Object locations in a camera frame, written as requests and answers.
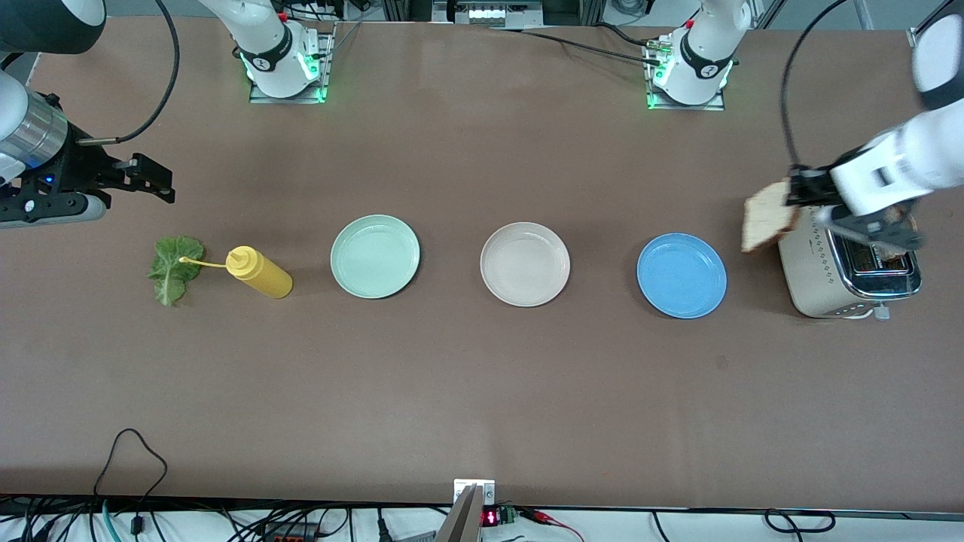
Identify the green lettuce leaf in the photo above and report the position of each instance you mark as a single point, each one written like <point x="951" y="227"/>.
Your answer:
<point x="173" y="263"/>

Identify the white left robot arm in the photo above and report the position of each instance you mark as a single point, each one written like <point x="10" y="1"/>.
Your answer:
<point x="704" y="53"/>

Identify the aluminium table corner bracket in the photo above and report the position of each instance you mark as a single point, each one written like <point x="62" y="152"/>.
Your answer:
<point x="917" y="36"/>

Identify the beige chrome toaster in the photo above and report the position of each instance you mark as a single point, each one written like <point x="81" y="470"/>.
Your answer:
<point x="809" y="263"/>

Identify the pale green plate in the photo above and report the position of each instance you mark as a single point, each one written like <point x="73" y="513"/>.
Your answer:
<point x="375" y="257"/>

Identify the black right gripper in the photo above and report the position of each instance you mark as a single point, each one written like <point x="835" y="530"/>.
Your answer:
<point x="80" y="167"/>

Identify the beige plate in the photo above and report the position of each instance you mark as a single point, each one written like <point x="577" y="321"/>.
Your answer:
<point x="525" y="264"/>

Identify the grey control box with lights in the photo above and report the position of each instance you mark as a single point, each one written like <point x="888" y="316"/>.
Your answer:
<point x="489" y="13"/>

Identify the grey metal camera mount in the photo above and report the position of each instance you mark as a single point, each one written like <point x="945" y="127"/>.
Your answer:
<point x="463" y="519"/>

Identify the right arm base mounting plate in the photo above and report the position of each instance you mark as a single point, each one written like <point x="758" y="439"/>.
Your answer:
<point x="327" y="75"/>

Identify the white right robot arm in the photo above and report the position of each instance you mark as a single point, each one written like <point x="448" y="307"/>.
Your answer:
<point x="267" y="45"/>

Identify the bread slice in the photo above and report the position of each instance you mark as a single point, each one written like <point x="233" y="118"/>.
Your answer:
<point x="764" y="222"/>
<point x="896" y="254"/>

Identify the yellow mustard squeeze bottle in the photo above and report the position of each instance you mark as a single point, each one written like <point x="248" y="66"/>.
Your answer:
<point x="263" y="277"/>

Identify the small red display module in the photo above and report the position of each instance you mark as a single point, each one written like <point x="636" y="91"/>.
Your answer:
<point x="491" y="517"/>

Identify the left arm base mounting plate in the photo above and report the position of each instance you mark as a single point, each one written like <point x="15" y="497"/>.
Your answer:
<point x="689" y="108"/>

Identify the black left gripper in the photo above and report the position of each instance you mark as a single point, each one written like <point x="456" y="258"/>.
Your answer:
<point x="812" y="187"/>

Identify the blue plate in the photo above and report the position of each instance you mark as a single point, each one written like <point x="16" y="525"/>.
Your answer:
<point x="681" y="275"/>

